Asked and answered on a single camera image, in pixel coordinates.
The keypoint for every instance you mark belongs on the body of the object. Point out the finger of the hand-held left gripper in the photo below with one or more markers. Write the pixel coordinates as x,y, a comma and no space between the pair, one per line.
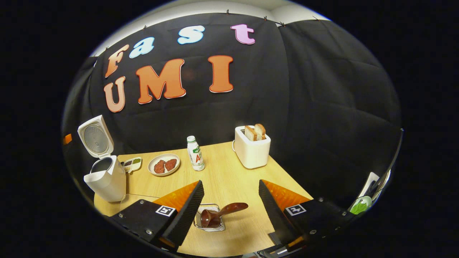
67,139

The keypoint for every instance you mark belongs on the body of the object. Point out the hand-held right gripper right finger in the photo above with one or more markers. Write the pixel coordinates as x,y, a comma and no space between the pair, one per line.
276,218

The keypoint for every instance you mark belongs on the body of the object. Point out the white toaster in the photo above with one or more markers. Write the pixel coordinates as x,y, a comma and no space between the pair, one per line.
251,154

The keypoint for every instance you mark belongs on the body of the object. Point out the white round plate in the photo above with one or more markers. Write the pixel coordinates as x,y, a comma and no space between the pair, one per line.
154,171

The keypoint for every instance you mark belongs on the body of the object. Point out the brown wooden spoon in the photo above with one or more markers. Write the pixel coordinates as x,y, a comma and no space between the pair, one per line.
211,216

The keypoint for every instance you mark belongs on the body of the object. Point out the white rice cooker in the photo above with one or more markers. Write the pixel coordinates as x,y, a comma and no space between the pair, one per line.
107,182

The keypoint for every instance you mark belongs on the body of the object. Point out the green white packet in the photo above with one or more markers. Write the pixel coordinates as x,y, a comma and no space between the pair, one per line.
360,206

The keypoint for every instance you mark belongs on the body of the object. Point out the red meat piece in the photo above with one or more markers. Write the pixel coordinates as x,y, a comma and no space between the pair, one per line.
159,167
171,164

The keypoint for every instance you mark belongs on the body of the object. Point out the toasted bread slice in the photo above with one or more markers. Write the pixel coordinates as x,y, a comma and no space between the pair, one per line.
250,133
261,130

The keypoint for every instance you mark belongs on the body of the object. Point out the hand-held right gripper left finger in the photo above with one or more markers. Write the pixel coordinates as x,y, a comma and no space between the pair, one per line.
186,216

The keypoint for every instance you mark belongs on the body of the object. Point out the white drink bottle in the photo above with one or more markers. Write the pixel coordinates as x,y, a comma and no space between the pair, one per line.
196,156

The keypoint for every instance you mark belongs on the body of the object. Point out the small divided bean dish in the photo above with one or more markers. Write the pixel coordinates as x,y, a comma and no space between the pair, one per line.
133,164

